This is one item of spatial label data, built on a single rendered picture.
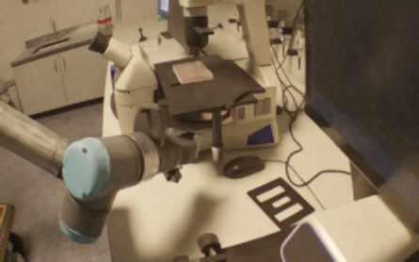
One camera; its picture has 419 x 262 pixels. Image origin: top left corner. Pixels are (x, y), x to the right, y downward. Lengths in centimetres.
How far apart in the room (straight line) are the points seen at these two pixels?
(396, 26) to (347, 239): 20
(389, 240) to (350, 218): 5
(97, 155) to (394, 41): 39
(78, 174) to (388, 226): 41
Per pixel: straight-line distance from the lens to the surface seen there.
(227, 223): 69
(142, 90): 78
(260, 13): 88
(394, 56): 28
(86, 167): 42
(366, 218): 31
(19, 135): 60
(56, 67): 298
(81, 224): 51
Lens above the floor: 127
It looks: 32 degrees down
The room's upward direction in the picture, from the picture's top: 3 degrees counter-clockwise
